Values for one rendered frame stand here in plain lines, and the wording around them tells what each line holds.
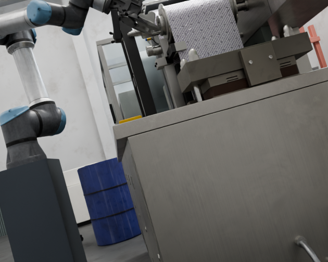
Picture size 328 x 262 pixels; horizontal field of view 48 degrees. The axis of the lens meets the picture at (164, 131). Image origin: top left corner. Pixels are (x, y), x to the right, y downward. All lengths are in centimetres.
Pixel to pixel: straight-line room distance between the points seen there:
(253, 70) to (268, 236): 47
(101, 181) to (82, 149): 611
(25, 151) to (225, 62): 80
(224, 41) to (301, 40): 28
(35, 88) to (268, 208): 104
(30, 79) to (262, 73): 95
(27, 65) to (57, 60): 926
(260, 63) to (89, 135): 938
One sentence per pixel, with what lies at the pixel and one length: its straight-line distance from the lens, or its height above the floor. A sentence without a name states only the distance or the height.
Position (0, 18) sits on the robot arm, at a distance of 155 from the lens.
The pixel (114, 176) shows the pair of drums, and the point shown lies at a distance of 432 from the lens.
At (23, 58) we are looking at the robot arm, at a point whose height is 135.
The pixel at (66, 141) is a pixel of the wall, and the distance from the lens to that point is 1047.
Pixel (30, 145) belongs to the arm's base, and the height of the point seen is 97.
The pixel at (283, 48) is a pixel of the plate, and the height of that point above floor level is 100.
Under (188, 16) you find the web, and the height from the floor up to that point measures 123.
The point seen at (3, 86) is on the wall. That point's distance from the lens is 1116.
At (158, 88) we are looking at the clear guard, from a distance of 233.
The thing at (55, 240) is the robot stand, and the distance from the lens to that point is 141.
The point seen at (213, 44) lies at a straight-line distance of 134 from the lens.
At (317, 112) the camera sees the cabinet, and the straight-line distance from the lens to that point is 113.
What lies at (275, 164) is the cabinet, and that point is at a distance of 106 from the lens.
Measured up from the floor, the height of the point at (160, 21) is 125.
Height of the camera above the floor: 78
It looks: 4 degrees up
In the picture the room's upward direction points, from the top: 16 degrees counter-clockwise
